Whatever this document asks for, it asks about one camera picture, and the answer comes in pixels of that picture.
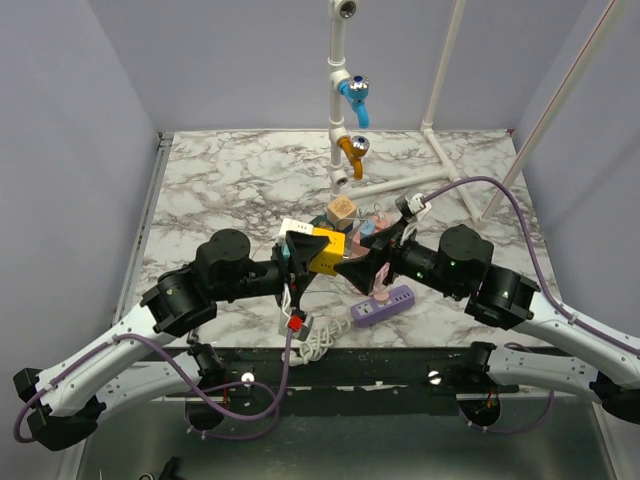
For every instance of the orange faucet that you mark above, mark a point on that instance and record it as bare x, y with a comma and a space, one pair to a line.
355, 148

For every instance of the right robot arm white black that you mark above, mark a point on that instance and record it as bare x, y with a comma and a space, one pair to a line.
597, 363

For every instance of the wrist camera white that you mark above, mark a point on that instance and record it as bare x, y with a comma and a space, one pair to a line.
413, 208
293, 320

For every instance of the blue faucet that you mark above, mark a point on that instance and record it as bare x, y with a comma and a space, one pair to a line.
356, 90

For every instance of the beige cube plug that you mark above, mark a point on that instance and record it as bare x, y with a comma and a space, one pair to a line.
341, 212

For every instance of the white pvc pipe frame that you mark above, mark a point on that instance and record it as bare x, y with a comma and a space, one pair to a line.
342, 11

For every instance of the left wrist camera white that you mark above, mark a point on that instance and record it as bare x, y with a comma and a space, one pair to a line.
293, 320

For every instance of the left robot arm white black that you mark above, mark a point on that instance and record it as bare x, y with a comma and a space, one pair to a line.
64, 404

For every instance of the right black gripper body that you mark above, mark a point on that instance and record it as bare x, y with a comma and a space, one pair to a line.
415, 262

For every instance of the pink power strip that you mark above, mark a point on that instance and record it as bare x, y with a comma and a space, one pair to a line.
382, 220

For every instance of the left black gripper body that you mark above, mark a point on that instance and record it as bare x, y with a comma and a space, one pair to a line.
263, 279

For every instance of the white cube socket adapter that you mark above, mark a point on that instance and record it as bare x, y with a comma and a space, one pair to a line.
291, 225

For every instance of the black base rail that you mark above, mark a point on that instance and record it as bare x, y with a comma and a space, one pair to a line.
344, 382

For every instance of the green cube plug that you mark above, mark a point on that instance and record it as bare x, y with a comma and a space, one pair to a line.
322, 222

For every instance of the purple power strip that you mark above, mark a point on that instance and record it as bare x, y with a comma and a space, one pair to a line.
383, 306

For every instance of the teal charger plug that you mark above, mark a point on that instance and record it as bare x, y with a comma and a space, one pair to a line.
284, 249

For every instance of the light blue small plug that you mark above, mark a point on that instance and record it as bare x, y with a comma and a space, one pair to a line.
367, 228

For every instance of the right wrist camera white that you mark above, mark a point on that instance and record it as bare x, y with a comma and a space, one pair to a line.
413, 208

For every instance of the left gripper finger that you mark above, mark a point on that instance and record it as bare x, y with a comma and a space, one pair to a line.
301, 275
304, 248

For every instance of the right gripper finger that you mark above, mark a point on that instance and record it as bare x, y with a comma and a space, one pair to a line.
361, 272
384, 237

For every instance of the yellow cube socket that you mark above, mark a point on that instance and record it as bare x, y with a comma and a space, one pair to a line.
332, 254

